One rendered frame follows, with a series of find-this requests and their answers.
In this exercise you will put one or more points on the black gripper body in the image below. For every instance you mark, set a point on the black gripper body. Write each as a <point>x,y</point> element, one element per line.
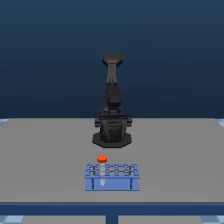
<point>113,120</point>

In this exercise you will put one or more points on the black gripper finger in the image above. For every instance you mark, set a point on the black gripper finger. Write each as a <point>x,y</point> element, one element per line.
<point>103,131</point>
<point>124,131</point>

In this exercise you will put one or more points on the dark six-joint robot arm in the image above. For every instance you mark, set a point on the dark six-joint robot arm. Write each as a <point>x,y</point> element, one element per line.
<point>112,66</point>

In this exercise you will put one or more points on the orange-capped clear centrifuge tube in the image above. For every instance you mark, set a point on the orange-capped clear centrifuge tube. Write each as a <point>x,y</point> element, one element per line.
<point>102,170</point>

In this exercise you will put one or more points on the blue tube rack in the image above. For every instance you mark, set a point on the blue tube rack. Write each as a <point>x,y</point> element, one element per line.
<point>113,183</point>

